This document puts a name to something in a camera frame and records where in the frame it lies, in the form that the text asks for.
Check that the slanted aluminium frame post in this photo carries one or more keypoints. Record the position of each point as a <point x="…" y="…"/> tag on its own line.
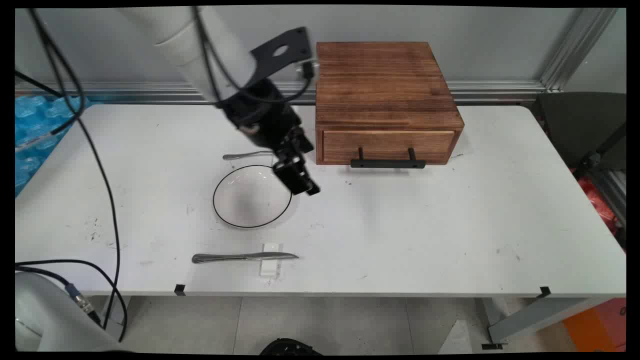
<point x="575" y="50"/>

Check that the white plate with black rim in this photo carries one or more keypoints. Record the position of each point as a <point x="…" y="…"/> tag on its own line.
<point x="250" y="200"/>

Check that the white knife rest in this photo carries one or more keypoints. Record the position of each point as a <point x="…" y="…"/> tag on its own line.
<point x="270" y="270"/>

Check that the orange box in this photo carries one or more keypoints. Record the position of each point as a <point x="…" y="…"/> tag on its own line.
<point x="597" y="327"/>

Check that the grey table leg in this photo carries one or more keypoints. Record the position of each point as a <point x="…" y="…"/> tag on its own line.
<point x="535" y="317"/>

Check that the small grey wrist camera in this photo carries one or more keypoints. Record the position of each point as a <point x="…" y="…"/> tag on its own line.
<point x="307" y="69"/>

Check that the silver metal fork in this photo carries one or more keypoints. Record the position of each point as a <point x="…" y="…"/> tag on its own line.
<point x="245" y="155"/>

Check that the aluminium profile beam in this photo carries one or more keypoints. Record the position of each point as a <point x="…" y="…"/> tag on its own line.
<point x="612" y="192"/>

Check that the blue bubble wrap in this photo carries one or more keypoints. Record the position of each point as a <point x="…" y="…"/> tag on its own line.
<point x="35" y="125"/>

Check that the horizontal aluminium frame rail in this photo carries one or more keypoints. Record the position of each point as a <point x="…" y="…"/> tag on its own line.
<point x="490" y="92"/>

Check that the silver metal knife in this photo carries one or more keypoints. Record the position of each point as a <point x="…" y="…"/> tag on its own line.
<point x="235" y="257"/>

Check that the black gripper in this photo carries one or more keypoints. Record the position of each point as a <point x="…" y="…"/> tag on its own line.
<point x="260" y="112"/>

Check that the brown wooden drawer cabinet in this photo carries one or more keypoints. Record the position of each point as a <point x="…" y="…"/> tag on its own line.
<point x="380" y="80"/>

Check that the black round floor object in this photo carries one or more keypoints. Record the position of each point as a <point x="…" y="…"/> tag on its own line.
<point x="290" y="347"/>

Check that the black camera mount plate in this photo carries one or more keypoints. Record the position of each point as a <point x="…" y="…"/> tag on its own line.
<point x="280" y="50"/>

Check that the black chair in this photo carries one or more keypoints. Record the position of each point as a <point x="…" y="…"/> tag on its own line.
<point x="575" y="125"/>

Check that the red plastic bag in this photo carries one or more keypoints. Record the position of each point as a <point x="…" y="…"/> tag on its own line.
<point x="597" y="202"/>

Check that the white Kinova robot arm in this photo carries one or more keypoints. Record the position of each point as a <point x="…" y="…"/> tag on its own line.
<point x="200" y="45"/>

